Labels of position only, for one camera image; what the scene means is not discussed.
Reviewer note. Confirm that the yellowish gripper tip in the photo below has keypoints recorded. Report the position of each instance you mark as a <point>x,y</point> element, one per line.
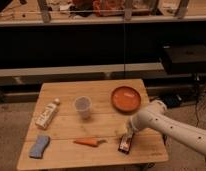
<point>123,129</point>

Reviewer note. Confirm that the black box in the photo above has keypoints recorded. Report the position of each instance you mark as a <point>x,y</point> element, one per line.
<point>184,59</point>

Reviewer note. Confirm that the long wooden shelf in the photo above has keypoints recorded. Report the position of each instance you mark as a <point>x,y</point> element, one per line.
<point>94,12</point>

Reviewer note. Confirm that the blue sponge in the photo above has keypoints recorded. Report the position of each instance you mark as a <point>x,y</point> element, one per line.
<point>38,148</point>

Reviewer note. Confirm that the wooden table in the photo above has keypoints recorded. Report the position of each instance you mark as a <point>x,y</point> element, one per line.
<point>67,126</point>

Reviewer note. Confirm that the orange carrot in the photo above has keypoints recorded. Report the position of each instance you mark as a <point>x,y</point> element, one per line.
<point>89,142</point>

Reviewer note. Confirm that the orange round plate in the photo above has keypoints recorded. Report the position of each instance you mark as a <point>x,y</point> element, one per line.
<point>125,99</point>

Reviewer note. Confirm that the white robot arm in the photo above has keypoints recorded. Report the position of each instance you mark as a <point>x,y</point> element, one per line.
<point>153,116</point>

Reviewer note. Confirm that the translucent ceramic cup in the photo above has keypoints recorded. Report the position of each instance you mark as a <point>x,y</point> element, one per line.
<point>83,106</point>

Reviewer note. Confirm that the white bottle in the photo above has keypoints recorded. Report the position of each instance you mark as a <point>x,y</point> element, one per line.
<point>46,116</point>

